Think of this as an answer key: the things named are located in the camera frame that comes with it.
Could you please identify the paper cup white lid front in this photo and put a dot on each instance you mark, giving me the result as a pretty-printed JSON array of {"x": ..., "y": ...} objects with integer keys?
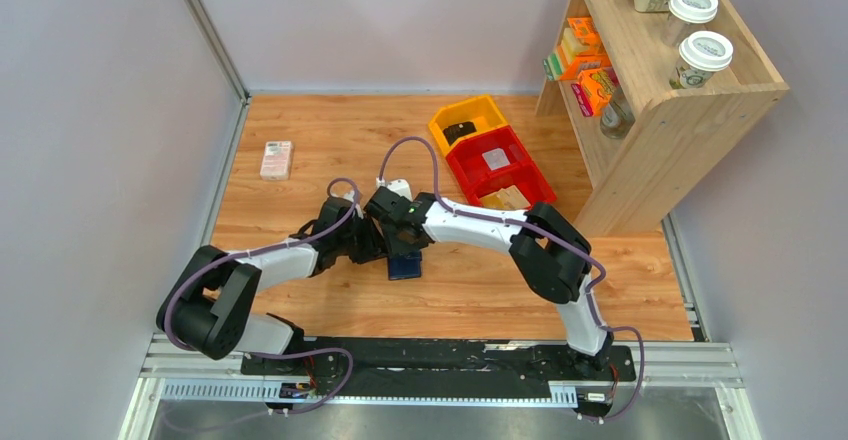
[{"x": 701, "y": 55}]

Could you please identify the paper cup white lid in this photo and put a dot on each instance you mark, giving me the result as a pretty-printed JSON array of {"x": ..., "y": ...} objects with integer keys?
[
  {"x": 701, "y": 55},
  {"x": 685, "y": 17}
]

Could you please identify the orange snack box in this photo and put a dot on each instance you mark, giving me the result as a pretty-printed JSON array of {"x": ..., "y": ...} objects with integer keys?
[{"x": 593, "y": 90}]

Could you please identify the aluminium rail frame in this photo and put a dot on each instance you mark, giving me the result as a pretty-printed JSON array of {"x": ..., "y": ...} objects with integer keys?
[{"x": 172, "y": 374}]

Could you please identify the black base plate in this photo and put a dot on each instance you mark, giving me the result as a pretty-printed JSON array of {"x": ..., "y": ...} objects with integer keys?
[{"x": 450, "y": 369}]

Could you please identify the yellow plastic bin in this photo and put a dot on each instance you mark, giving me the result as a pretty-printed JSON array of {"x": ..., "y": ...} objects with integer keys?
[{"x": 481, "y": 110}]

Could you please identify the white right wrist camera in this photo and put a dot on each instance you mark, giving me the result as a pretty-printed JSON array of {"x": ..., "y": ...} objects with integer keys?
[{"x": 400, "y": 187}]

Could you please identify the wooden shelf unit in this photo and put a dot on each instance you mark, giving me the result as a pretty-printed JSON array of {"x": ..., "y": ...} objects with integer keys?
[{"x": 678, "y": 136}]

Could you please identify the red plastic bin front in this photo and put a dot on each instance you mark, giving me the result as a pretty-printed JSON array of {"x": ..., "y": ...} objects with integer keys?
[{"x": 523, "y": 188}]

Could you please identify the black item in yellow bin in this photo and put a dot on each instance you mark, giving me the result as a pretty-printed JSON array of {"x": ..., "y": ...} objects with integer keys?
[{"x": 453, "y": 133}]

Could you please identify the white red small box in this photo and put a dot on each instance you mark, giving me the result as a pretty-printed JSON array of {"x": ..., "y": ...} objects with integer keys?
[{"x": 276, "y": 161}]

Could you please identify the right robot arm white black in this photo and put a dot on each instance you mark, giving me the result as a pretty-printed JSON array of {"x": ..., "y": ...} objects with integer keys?
[{"x": 553, "y": 258}]

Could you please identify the gold credit cards in bin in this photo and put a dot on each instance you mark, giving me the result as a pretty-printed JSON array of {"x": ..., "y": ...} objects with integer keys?
[{"x": 509, "y": 198}]

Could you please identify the glass bottle on shelf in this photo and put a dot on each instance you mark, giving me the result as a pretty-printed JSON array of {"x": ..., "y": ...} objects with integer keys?
[{"x": 617, "y": 117}]

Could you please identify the paper cup white lid rear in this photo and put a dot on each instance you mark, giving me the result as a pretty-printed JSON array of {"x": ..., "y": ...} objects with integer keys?
[{"x": 685, "y": 17}]

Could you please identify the grey card in bin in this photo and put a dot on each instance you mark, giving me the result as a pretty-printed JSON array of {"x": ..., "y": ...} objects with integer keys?
[{"x": 496, "y": 159}]

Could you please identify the navy blue card holder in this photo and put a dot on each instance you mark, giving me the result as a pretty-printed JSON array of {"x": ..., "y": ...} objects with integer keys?
[{"x": 404, "y": 267}]

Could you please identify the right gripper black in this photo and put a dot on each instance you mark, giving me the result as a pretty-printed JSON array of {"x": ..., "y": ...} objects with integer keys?
[{"x": 403, "y": 241}]

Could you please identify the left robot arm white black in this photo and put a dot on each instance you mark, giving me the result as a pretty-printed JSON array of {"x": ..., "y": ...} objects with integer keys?
[{"x": 209, "y": 309}]

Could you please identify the red plastic bin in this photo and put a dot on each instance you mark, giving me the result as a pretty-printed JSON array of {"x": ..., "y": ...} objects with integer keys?
[
  {"x": 523, "y": 188},
  {"x": 468, "y": 153}
]

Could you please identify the red plastic bin middle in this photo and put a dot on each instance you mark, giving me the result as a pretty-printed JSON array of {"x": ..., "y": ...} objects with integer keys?
[{"x": 468, "y": 153}]

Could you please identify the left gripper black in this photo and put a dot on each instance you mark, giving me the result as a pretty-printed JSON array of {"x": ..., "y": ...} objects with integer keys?
[{"x": 361, "y": 239}]

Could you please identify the green orange boxes on shelf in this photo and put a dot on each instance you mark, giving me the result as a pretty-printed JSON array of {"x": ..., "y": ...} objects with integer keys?
[{"x": 579, "y": 48}]

